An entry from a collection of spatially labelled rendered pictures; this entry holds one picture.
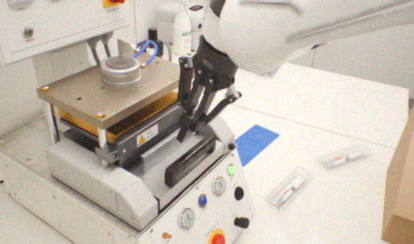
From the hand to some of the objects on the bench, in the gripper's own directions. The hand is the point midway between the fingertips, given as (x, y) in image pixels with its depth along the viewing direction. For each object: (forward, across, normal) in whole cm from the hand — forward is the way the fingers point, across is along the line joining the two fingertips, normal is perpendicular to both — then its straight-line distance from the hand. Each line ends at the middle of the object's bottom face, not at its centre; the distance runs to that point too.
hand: (188, 126), depth 73 cm
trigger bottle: (+46, -50, +78) cm, 104 cm away
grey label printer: (+49, -57, +91) cm, 118 cm away
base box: (+35, -5, +1) cm, 35 cm away
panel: (+25, +21, 0) cm, 32 cm away
